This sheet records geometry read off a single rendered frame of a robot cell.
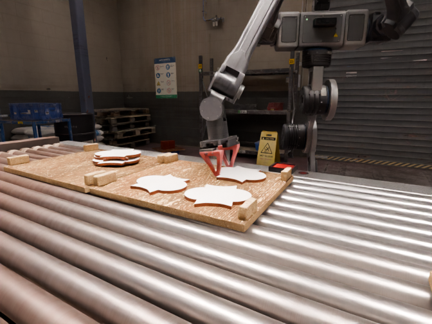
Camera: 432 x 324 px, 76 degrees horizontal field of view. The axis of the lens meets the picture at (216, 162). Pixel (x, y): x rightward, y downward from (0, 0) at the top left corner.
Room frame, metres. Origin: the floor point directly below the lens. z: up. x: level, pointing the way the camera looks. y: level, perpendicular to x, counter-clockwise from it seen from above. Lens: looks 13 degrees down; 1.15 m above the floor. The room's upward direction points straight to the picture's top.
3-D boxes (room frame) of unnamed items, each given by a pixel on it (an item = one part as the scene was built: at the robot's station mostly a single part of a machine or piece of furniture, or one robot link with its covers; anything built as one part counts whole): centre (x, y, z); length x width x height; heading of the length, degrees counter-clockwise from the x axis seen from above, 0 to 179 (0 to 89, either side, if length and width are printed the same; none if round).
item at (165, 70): (6.60, 1.17, 1.55); 0.61 x 0.02 x 0.91; 63
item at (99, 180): (0.67, 0.28, 0.95); 0.06 x 0.02 x 0.03; 151
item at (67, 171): (0.89, 0.41, 0.93); 0.41 x 0.35 x 0.02; 60
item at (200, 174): (0.69, 0.05, 0.93); 0.41 x 0.35 x 0.02; 61
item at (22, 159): (0.87, 0.65, 0.95); 0.06 x 0.02 x 0.03; 150
